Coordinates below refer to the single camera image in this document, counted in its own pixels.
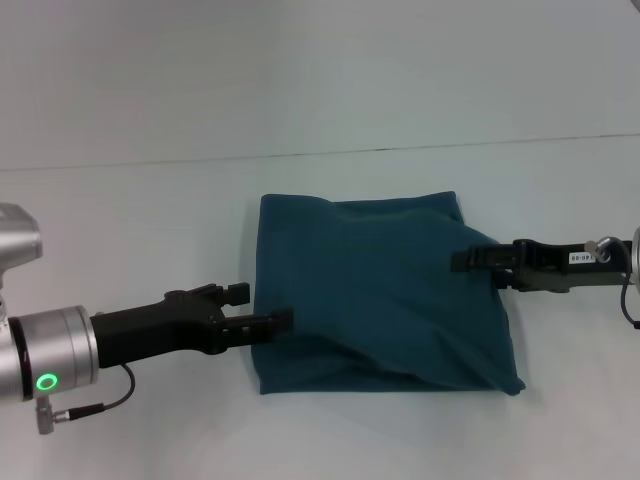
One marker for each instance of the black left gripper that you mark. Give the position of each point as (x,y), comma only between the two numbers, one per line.
(155,330)

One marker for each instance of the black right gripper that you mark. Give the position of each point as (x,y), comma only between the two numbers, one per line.
(575,262)

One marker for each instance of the teal FREE print t-shirt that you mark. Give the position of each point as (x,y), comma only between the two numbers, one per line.
(380,295)

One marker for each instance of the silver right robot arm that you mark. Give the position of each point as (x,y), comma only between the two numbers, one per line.
(636,255)

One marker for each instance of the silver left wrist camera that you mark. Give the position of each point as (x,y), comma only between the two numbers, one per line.
(17,235)

